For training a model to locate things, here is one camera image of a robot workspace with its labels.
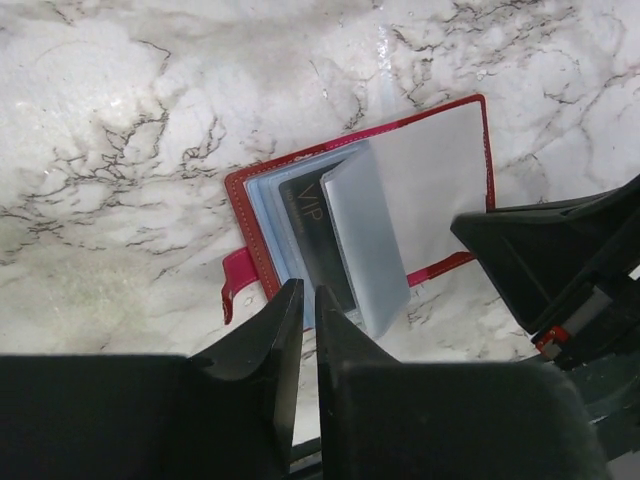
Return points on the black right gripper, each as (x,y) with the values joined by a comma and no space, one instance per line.
(565,270)

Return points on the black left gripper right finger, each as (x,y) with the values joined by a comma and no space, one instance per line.
(385,419)

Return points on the black VIP card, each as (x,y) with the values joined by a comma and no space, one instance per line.
(307,211)

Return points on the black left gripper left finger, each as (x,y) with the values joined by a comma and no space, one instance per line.
(226,412)

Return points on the red leather card holder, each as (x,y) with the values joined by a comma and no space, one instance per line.
(391,196)

